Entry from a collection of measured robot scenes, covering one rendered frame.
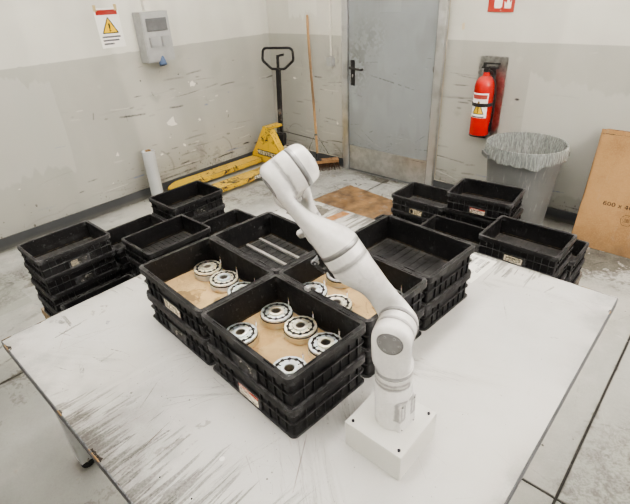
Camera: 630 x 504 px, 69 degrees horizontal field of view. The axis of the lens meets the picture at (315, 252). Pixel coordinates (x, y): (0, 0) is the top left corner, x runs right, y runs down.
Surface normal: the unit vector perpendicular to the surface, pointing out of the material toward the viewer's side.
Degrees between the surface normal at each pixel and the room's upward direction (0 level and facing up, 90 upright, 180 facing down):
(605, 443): 0
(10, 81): 90
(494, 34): 90
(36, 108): 90
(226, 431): 0
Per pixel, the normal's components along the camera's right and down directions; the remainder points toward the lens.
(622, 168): -0.67, 0.23
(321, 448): -0.04, -0.87
